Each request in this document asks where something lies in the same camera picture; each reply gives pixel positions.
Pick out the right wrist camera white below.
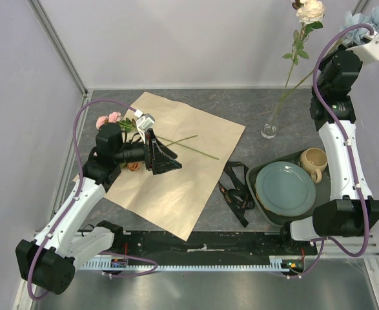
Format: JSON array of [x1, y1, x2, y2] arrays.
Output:
[[349, 33, 379, 66]]

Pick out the cream white rose stem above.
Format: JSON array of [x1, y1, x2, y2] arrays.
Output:
[[269, 1, 325, 130]]

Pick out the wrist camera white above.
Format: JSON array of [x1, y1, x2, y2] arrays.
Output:
[[349, 33, 379, 66], [134, 109, 155, 141]]

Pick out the clear glass vase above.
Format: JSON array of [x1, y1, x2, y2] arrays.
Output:
[[261, 102, 279, 140]]

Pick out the aluminium frame post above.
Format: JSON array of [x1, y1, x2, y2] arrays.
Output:
[[28, 0, 88, 98], [353, 0, 371, 14]]

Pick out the orange wrapping paper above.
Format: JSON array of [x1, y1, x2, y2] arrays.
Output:
[[104, 92, 245, 240]]

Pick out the blue-grey ceramic plate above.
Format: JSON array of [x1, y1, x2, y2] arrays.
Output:
[[255, 161, 316, 217]]

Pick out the orange rose flower stem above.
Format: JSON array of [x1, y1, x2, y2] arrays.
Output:
[[121, 134, 198, 174]]

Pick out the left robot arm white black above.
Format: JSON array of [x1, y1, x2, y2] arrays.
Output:
[[15, 123, 182, 295]]

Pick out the beige ceramic mug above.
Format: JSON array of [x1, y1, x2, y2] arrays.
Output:
[[300, 148, 328, 183]]

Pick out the left aluminium frame post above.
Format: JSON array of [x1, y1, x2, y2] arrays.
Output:
[[28, 0, 88, 98]]

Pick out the right aluminium frame post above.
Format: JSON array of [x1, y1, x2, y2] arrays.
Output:
[[353, 0, 371, 14]]

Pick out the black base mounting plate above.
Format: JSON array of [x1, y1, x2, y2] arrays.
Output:
[[110, 231, 318, 265]]

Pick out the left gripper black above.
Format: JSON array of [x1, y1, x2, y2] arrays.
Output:
[[114, 129, 182, 175]]

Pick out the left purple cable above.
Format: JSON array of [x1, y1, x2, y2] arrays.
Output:
[[26, 99, 159, 301]]

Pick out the black ribbon gold lettering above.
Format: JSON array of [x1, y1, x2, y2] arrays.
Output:
[[218, 161, 255, 228]]

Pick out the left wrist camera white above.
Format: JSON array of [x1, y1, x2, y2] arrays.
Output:
[[134, 109, 155, 141]]

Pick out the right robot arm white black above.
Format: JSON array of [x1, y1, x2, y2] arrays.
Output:
[[278, 49, 379, 254]]

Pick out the pink peony flower stem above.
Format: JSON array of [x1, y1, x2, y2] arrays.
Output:
[[96, 111, 219, 160]]

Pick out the light blue flower stem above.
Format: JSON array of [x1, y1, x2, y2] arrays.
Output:
[[286, 6, 379, 97]]

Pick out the grey slotted cable duct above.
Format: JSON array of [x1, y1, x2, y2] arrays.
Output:
[[80, 255, 303, 273]]

